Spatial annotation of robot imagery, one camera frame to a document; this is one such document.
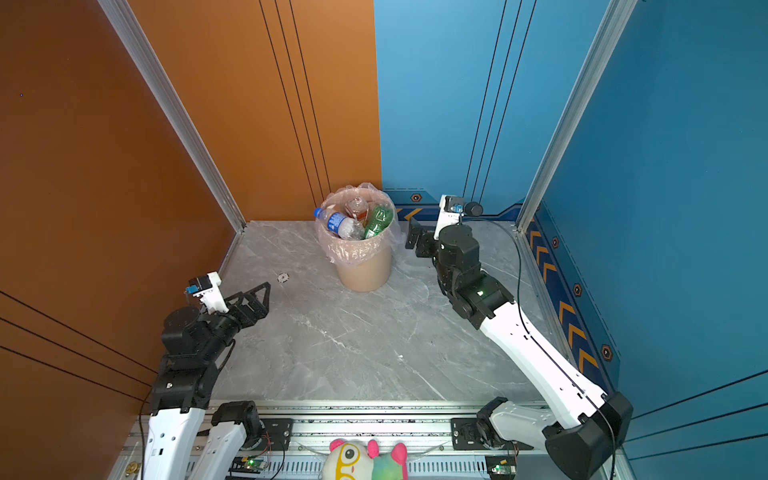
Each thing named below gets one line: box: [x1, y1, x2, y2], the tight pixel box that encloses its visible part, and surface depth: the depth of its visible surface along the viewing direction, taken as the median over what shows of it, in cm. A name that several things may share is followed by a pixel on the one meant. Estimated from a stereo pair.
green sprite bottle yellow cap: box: [364, 204, 395, 239], surface depth 82 cm
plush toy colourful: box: [323, 439, 408, 480], surface depth 66 cm
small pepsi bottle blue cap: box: [314, 207, 366, 241], surface depth 77 cm
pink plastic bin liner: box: [315, 182, 407, 266], surface depth 82 cm
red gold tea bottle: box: [345, 197, 369, 224], surface depth 83 cm
